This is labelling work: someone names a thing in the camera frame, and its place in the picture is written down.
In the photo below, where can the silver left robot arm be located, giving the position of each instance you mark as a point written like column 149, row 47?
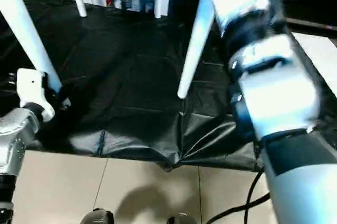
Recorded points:
column 15, row 134

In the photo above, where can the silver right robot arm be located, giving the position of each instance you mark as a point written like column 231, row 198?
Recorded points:
column 276, row 90

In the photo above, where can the black plastic mat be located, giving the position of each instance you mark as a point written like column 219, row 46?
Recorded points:
column 118, row 76

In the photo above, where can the grey robot lower body part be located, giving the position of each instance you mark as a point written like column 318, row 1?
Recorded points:
column 181, row 218
column 98, row 217

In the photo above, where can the black flat screen television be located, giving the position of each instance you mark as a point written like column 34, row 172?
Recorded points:
column 310, row 24

